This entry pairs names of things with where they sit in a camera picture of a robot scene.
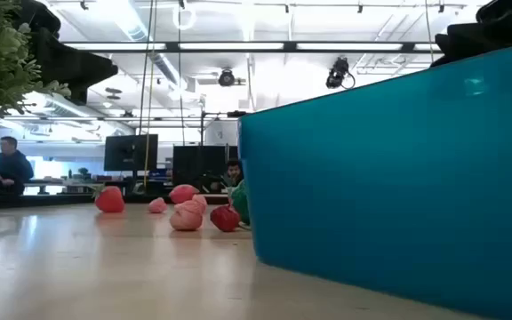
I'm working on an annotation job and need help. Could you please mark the green leafy toy vegetable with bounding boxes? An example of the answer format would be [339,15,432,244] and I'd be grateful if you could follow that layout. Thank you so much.
[230,179,252,226]

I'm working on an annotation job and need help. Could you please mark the dark red toy produce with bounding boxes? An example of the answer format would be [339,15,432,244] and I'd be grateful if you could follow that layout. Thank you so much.
[210,204,242,233]

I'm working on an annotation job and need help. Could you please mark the pink-red toy produce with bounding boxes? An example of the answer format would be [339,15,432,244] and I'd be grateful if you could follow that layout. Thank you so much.
[168,183,201,204]

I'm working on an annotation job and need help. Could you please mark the large pink toy produce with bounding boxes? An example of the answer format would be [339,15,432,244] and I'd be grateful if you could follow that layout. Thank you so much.
[169,200,204,232]

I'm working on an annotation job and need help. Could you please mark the small pink toy produce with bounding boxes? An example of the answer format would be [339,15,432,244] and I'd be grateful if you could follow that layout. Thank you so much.
[148,196,169,214]

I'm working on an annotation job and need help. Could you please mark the teal plastic tub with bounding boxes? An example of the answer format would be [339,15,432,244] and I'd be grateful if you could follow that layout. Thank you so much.
[237,43,512,320]

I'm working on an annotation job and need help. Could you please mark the red toy strawberry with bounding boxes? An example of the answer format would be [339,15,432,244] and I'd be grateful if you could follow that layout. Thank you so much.
[91,184,126,214]

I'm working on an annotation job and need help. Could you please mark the person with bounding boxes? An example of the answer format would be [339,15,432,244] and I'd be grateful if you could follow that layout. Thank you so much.
[225,158,244,188]
[0,135,35,199]

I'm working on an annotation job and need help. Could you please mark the white box on stand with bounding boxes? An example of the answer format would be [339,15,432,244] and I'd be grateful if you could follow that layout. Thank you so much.
[204,119,239,147]

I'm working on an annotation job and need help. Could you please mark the black monitor back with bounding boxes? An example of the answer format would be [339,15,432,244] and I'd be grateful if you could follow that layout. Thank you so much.
[172,144,228,193]

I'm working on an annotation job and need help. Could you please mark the round black ceiling spotlight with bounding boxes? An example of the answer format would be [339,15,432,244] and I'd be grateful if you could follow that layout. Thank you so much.
[218,68,236,88]

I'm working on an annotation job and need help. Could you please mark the long ceiling light bar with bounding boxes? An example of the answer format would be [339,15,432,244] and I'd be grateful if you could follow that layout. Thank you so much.
[60,40,444,55]

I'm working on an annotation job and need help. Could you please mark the black monitor on stand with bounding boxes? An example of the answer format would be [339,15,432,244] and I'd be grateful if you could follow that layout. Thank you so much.
[103,133,159,172]

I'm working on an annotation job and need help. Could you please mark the background desk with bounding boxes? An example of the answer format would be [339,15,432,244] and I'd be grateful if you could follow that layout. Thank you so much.
[18,179,106,196]

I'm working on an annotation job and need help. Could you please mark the thin black hanging cable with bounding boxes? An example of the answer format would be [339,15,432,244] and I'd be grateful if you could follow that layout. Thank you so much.
[138,0,155,137]
[423,0,436,63]
[176,0,186,147]

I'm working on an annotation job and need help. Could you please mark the yellow hanging cable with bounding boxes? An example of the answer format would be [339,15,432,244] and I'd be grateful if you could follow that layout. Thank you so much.
[142,0,157,190]

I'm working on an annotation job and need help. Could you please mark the black ceiling camera with cable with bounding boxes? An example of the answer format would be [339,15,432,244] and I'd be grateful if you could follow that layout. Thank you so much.
[324,56,356,91]

